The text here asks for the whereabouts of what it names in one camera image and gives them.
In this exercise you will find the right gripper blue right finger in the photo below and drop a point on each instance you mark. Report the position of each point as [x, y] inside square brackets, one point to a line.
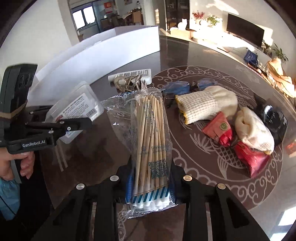
[175, 183]

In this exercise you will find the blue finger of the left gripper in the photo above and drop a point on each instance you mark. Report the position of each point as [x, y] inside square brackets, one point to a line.
[74, 124]

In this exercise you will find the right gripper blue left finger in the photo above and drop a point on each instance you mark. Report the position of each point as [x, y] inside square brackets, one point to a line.
[125, 186]

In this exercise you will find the clear plastic Kuromi box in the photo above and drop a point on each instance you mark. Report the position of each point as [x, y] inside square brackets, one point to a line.
[81, 102]

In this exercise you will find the red snack packet with emblem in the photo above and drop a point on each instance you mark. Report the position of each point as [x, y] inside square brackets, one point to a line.
[219, 130]

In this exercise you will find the bag of cotton swabs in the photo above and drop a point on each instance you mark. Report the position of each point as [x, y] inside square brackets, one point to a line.
[139, 121]

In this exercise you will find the cream knit glove with yellow cuff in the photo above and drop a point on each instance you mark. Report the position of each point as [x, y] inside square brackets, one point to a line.
[206, 104]

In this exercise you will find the dark red snack packet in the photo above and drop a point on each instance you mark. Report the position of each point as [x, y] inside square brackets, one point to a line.
[255, 161]

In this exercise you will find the eyeglasses with blue pouch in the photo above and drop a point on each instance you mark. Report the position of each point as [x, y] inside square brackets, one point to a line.
[172, 89]

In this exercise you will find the person's left hand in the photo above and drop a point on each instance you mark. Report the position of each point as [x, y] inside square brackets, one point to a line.
[16, 165]

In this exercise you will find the white storage bin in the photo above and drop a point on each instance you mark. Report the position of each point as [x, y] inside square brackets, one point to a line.
[92, 59]

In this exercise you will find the blue shopping bag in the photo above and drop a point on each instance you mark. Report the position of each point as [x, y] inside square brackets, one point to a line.
[251, 58]

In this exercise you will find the orange lounge chair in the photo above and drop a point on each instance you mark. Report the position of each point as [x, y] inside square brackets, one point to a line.
[283, 82]

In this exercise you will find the white cat by cabinet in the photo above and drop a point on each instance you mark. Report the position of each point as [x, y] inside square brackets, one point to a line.
[182, 25]

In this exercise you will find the dark display cabinet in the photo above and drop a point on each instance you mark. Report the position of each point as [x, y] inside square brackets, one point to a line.
[176, 10]

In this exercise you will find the green potted plant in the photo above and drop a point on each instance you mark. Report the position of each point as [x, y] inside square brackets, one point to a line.
[279, 53]

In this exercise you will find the black television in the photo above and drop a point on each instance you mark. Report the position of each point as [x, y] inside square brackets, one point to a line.
[245, 29]

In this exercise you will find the green plant on console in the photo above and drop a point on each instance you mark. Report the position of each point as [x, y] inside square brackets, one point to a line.
[212, 20]

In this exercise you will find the red flower vase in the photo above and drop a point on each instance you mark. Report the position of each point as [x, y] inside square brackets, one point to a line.
[198, 16]

